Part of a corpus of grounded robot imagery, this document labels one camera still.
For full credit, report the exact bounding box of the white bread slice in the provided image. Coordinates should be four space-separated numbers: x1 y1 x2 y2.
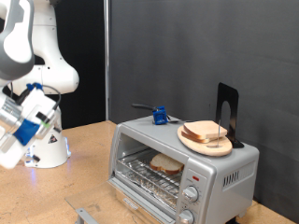
149 152 185 175
182 119 228 141
180 130 217 145

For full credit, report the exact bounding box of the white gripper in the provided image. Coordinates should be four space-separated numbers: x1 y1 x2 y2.
0 88 63 171

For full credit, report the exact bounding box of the silver oven knob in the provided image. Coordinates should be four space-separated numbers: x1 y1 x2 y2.
177 208 195 224
181 185 200 203

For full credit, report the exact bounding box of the silver toaster oven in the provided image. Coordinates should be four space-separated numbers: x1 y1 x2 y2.
107 115 260 224

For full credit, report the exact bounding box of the black camera cable blue plug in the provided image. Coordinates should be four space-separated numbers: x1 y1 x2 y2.
15 82 63 111

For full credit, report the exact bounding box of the round wooden board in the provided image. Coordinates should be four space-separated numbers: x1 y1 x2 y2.
177 124 234 158

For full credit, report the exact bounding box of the glass oven door with handle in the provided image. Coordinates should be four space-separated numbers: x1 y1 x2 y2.
64 177 177 224

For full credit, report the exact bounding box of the metal spatula with blue block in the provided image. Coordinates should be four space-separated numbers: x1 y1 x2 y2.
131 103 194 126

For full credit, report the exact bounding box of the crumpled aluminium foil sheet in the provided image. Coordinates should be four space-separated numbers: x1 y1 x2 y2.
120 169 178 209

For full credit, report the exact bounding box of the black metal bookend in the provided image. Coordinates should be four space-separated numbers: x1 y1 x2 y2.
215 82 245 149

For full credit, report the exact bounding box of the white wrist camera blue mount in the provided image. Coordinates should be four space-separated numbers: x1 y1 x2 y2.
13 106 59 147

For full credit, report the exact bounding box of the vertical metal pole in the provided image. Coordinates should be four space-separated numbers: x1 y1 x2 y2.
104 0 111 121

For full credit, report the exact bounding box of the metal oven rack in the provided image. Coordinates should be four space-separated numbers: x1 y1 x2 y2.
116 148 185 206

